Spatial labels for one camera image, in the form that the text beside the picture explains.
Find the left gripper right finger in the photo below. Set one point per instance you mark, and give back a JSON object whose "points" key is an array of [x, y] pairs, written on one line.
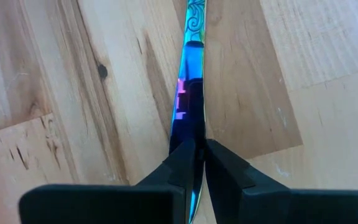
{"points": [[259, 205]]}

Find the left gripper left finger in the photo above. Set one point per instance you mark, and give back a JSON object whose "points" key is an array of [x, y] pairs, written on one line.
{"points": [[104, 205]]}

